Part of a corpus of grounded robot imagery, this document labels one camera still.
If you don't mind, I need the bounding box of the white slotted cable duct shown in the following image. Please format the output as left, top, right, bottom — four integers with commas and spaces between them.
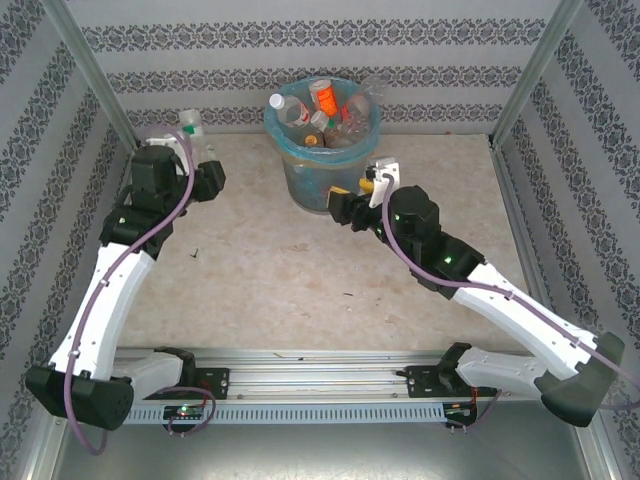
67, 402, 446, 426

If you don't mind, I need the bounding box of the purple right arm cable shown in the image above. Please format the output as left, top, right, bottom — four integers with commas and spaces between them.
380, 172, 640, 435

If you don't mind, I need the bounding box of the small circuit board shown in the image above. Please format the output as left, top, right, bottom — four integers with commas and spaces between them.
442, 402, 479, 420
163, 404, 207, 421

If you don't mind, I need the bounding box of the clear bottle bright orange label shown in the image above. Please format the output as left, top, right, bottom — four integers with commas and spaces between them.
308, 78, 341, 119

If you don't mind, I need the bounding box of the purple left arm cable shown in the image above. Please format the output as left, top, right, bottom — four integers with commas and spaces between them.
63, 125, 217, 456

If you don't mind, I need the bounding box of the grey metal panel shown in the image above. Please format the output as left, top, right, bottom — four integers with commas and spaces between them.
47, 399, 609, 480

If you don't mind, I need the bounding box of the mesh bin with blue liner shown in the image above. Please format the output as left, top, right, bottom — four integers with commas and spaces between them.
263, 77, 384, 214

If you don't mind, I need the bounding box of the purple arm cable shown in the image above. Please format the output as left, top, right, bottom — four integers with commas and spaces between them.
380, 172, 640, 435
63, 125, 217, 456

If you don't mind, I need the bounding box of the aluminium frame post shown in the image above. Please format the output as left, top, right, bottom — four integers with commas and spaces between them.
39, 0, 149, 154
487, 0, 586, 150

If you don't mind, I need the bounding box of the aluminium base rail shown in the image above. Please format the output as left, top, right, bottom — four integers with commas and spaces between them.
47, 347, 594, 401

